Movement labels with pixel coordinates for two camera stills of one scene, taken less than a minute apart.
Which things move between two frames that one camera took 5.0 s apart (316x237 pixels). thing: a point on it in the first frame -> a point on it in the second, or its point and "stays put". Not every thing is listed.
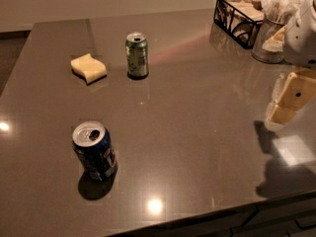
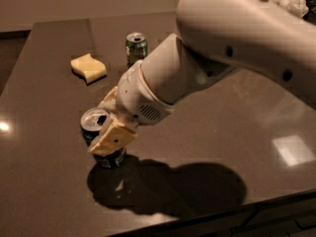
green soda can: [136, 53] stays put
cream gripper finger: [297, 91] -> [135, 101]
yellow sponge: [88, 68] stays put
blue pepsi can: [93, 144] -> [91, 122]
